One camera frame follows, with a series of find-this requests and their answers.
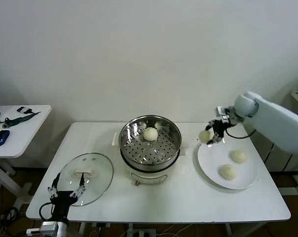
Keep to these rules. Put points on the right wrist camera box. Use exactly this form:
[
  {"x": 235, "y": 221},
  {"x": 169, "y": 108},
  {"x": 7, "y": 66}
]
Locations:
[{"x": 223, "y": 113}]

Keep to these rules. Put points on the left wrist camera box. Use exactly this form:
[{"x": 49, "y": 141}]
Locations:
[{"x": 46, "y": 227}]

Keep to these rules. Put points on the round glass pot lid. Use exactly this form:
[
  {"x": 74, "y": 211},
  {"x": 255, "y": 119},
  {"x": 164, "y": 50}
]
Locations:
[{"x": 99, "y": 168}]

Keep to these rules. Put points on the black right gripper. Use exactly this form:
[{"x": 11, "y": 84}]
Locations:
[{"x": 220, "y": 128}]

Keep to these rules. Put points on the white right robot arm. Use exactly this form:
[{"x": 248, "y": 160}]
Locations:
[{"x": 274, "y": 116}]

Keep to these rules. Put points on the white power strip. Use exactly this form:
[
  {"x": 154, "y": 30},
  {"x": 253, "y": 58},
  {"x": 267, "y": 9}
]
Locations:
[{"x": 141, "y": 233}]

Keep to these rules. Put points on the white round plate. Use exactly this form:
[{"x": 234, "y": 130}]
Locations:
[{"x": 213, "y": 160}]

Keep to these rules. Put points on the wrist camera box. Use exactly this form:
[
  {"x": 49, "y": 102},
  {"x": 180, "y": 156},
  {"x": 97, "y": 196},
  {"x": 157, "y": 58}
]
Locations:
[
  {"x": 223, "y": 113},
  {"x": 46, "y": 227}
]

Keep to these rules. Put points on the white electric cooker pot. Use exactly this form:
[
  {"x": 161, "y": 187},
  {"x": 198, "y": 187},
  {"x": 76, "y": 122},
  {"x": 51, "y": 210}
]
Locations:
[{"x": 149, "y": 176}]

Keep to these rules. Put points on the black white card holder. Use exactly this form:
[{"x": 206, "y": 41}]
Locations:
[{"x": 23, "y": 110}]

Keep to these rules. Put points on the white table leg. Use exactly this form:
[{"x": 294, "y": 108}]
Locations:
[
  {"x": 81, "y": 230},
  {"x": 228, "y": 230}
]

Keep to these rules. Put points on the black plug under table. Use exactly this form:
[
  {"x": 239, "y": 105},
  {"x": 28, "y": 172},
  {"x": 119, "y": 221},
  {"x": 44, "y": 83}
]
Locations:
[{"x": 100, "y": 225}]

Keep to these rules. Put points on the white side table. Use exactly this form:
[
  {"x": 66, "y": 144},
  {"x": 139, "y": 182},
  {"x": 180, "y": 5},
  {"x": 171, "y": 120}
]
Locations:
[{"x": 28, "y": 133}]

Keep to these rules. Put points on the white steamed baozi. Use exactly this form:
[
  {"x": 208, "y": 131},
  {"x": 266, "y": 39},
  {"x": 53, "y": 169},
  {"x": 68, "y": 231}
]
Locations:
[
  {"x": 238, "y": 156},
  {"x": 150, "y": 134},
  {"x": 204, "y": 136},
  {"x": 227, "y": 172}
]

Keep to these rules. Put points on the stainless steel steamer basket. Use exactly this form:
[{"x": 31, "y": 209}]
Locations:
[{"x": 151, "y": 153}]

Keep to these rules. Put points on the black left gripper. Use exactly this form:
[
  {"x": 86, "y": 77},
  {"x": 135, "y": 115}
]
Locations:
[{"x": 62, "y": 203}]

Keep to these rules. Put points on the blue computer mouse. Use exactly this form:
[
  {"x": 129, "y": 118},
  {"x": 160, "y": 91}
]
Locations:
[{"x": 0, "y": 137}]

